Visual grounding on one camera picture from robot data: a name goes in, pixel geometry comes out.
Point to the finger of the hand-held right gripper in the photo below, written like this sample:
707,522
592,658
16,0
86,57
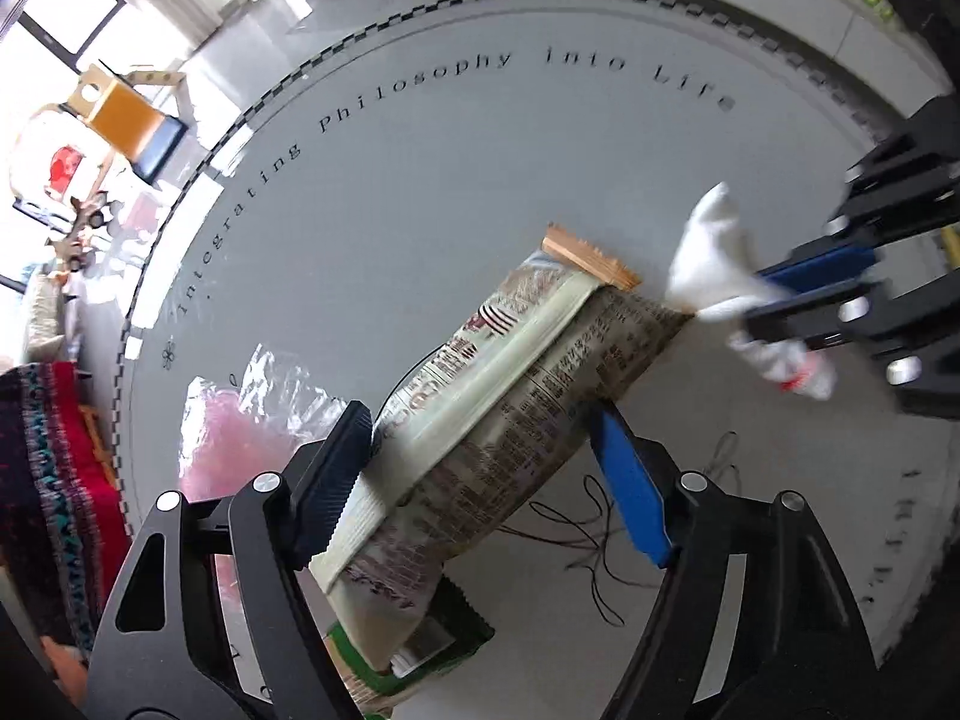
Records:
817,266
817,319

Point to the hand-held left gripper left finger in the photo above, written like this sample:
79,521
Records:
330,487

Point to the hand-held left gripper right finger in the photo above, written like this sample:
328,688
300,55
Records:
630,480

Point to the white tissue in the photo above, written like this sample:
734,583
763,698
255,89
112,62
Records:
712,255

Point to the beige printed snack packet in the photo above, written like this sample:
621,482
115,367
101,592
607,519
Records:
510,390

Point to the black thread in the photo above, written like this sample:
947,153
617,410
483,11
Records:
600,540

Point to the pink clear plastic bag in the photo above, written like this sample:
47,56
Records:
247,420

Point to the green brown snack packet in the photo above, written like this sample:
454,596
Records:
442,637

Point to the dark red patterned blanket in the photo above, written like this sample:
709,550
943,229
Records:
52,480

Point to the orange cushion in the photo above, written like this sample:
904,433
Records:
66,667

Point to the cream sofa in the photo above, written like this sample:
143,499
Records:
45,315

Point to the ride-on toy animals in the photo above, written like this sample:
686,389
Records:
82,232

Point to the white arched playhouse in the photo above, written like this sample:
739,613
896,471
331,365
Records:
52,157

